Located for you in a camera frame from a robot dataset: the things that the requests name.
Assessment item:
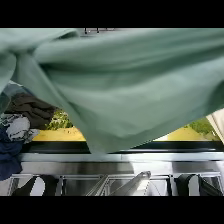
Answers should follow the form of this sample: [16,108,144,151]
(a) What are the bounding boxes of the light green polo shirt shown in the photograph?
[0,28,224,155]

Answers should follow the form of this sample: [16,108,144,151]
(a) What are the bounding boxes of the brown garment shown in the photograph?
[4,92,58,131]

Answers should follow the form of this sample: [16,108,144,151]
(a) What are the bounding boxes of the grey white patterned garment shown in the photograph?
[0,113,42,145]

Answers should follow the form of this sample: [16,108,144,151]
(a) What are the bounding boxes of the cream garment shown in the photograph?
[205,108,224,145]

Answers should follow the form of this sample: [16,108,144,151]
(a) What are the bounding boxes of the navy blue garment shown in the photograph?
[0,125,25,182]

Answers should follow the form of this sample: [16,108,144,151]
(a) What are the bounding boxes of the silver frame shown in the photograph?
[0,152,224,197]

